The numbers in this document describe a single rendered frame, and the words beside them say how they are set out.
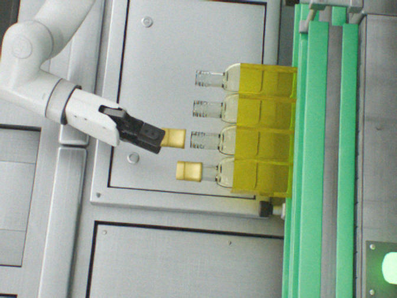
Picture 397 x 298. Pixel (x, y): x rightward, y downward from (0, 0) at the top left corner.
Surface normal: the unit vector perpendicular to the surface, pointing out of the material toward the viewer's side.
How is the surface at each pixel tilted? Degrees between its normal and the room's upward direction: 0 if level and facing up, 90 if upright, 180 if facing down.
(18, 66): 82
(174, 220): 90
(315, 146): 90
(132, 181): 90
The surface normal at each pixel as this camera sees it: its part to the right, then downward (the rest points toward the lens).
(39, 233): 0.04, -0.27
